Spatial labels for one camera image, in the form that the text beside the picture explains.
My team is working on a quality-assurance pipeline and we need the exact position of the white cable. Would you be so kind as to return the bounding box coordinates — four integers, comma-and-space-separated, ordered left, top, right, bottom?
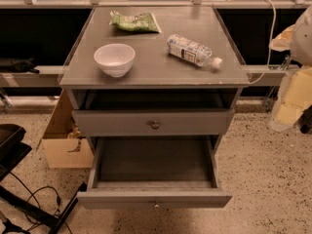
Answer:
247, 0, 277, 86

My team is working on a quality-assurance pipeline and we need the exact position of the open grey middle drawer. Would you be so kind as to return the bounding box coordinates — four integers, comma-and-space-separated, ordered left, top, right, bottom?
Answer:
78, 136, 232, 209

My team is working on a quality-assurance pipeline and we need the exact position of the grey metal rail frame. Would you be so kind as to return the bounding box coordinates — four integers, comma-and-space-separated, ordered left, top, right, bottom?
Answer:
1, 0, 304, 110

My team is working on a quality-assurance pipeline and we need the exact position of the closed grey upper drawer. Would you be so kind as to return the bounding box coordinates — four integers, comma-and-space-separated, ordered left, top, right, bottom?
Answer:
72, 109, 234, 137

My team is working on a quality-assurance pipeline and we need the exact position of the white ceramic bowl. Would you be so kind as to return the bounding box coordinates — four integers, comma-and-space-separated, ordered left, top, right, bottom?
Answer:
94, 43, 136, 77

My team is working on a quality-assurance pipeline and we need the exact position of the grey wooden drawer cabinet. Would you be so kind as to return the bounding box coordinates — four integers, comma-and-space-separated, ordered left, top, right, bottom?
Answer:
60, 6, 248, 209

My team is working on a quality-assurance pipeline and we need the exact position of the cardboard box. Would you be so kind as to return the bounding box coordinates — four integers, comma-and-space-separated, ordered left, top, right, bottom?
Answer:
42, 90, 94, 169

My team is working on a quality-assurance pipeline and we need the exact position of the green snack bag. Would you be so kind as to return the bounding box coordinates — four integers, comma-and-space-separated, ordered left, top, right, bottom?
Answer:
110, 11, 162, 33

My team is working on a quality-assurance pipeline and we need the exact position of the black stand with cables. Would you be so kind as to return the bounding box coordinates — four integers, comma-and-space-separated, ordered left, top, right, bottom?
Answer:
0, 124, 78, 234

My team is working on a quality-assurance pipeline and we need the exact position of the clear plastic water bottle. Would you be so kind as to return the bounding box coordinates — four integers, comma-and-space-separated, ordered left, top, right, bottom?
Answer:
167, 34, 222, 69

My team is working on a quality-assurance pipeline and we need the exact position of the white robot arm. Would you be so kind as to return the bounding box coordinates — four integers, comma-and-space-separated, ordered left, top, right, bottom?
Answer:
269, 6, 312, 132

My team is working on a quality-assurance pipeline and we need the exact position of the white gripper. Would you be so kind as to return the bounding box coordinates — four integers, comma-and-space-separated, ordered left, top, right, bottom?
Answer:
268, 65, 312, 132

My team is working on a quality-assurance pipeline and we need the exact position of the black cloth on rail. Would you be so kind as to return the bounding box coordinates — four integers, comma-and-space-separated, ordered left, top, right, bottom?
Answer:
0, 58, 39, 74

